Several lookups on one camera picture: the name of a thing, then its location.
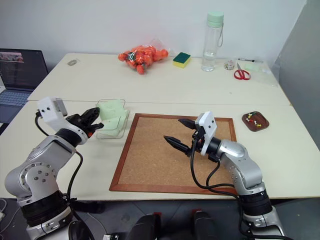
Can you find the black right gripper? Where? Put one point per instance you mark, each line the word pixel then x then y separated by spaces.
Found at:
pixel 197 140

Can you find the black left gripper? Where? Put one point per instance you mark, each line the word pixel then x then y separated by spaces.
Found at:
pixel 80 120

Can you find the light green paper note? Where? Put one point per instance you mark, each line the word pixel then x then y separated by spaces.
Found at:
pixel 110 108
pixel 111 127

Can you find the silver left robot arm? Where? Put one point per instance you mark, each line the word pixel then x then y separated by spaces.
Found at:
pixel 32 172

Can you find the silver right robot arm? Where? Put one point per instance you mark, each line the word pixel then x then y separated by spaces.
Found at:
pixel 240 160

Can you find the wood framed cork board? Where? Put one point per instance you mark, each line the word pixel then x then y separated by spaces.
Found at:
pixel 150 155

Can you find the clear glass jar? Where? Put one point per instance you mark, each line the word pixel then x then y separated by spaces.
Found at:
pixel 228 65

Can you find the clear plastic container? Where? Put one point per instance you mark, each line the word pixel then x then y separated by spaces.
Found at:
pixel 123 132

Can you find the small grey oval object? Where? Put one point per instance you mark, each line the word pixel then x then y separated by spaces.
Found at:
pixel 72 62

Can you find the green and yellow sponge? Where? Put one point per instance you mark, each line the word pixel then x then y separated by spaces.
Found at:
pixel 182 58

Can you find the plastic bag of orange balls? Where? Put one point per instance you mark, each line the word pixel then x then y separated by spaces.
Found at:
pixel 140 56

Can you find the brown wooden tray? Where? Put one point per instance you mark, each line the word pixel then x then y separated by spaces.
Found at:
pixel 264 122

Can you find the dark grey laptop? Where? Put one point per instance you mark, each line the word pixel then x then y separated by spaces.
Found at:
pixel 22 72

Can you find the clear bottle with green lid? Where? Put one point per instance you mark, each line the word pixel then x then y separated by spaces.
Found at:
pixel 210 42

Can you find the dark rounded shape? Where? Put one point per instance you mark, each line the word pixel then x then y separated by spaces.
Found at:
pixel 146 227
pixel 205 225

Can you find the black marker pen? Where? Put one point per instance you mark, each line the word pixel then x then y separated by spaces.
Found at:
pixel 246 60

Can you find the clear plastic bag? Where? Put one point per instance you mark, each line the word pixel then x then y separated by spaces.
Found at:
pixel 266 77

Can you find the small grey floor device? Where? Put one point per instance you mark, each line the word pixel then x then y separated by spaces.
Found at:
pixel 112 236

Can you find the grey partition panel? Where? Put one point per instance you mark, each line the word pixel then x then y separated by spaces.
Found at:
pixel 302 75

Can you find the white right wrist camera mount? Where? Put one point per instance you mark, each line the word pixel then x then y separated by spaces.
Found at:
pixel 208 127

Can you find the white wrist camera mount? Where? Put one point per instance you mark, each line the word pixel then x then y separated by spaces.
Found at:
pixel 208 127
pixel 48 110

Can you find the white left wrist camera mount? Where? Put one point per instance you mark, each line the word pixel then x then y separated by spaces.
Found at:
pixel 48 110

